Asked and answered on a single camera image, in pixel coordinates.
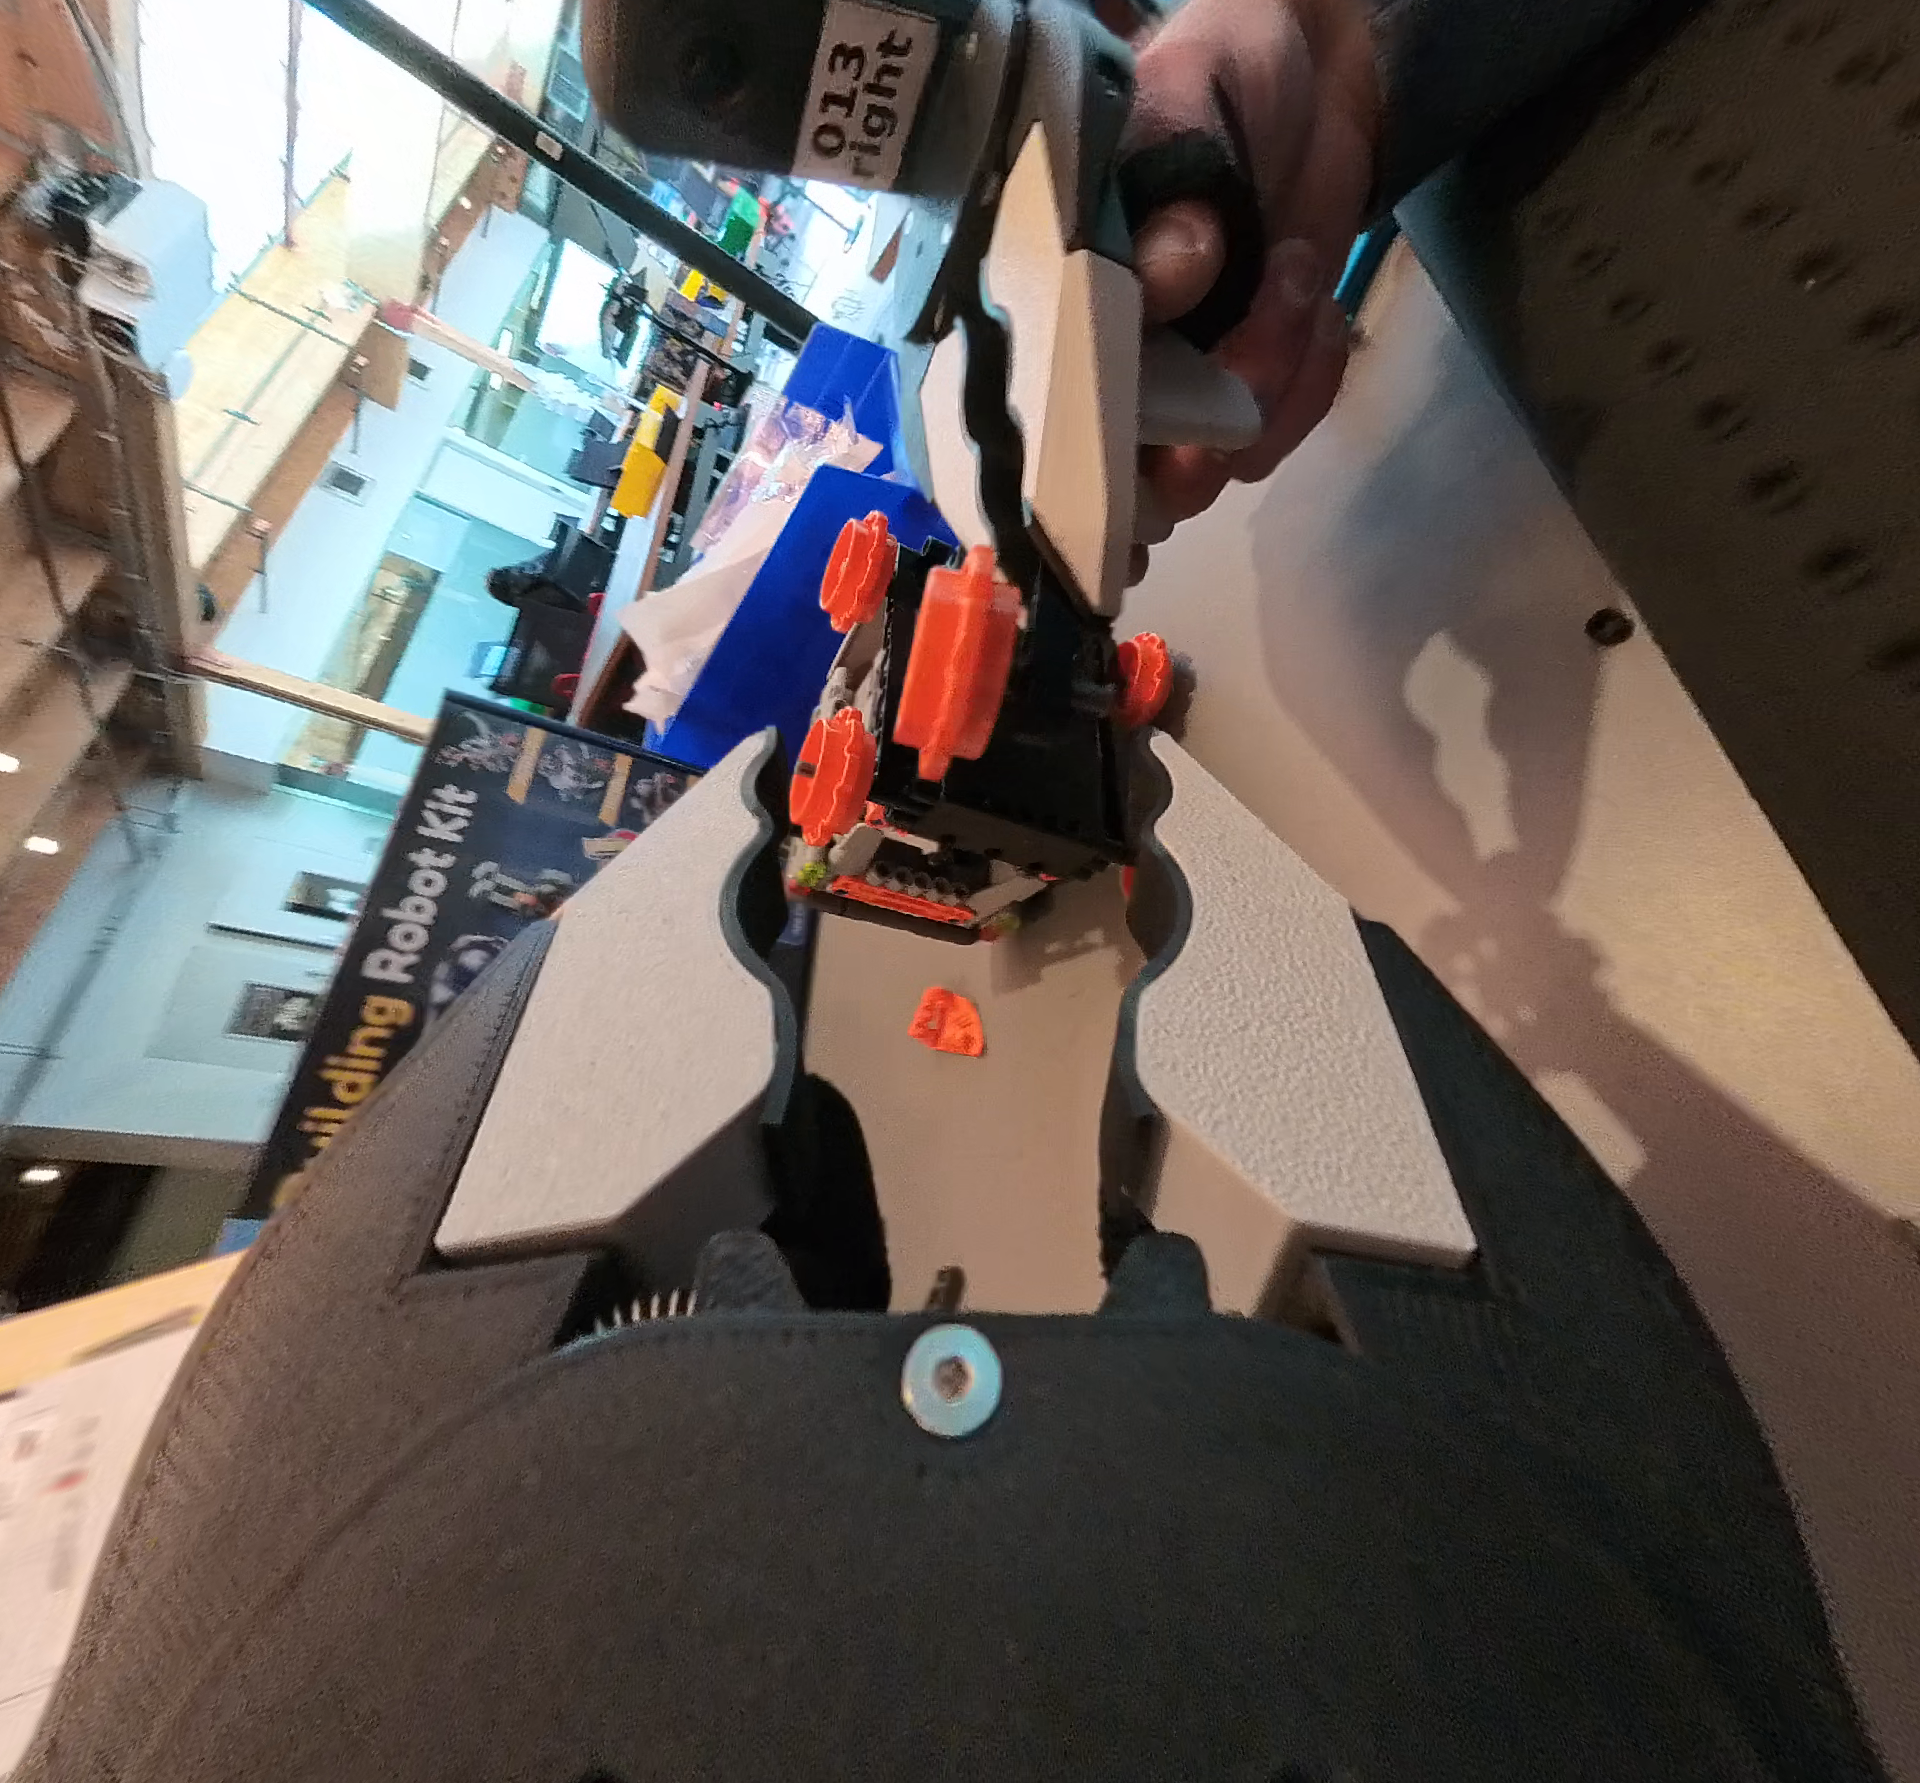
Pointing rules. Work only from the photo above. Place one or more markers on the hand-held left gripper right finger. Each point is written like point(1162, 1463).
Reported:
point(1290, 1062)

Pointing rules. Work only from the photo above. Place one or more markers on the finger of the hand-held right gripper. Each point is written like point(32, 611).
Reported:
point(1072, 389)
point(954, 449)

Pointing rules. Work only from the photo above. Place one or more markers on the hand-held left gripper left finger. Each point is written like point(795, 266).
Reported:
point(631, 1048)

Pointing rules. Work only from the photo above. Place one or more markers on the black grey building block vehicle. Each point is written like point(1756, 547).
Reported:
point(1036, 779)

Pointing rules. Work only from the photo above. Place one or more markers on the small black bush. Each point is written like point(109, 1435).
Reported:
point(1610, 626)

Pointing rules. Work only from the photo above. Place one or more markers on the dark blue toy kit box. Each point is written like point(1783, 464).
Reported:
point(451, 885)

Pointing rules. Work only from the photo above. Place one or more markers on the black metal pole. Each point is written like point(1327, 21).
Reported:
point(451, 86)

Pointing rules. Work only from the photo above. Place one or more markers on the yellow storage bin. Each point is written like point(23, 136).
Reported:
point(648, 457)

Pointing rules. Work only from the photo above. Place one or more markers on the orange triangular panel piece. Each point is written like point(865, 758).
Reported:
point(948, 1022)

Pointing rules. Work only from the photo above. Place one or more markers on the white plastic bag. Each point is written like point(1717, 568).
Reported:
point(683, 622)

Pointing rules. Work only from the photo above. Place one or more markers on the blue plastic bin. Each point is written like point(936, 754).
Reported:
point(735, 704)

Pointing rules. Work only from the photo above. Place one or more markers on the black perforated mat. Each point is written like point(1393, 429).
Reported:
point(1725, 389)

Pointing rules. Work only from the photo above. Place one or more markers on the white instruction booklet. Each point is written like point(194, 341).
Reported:
point(60, 1485)

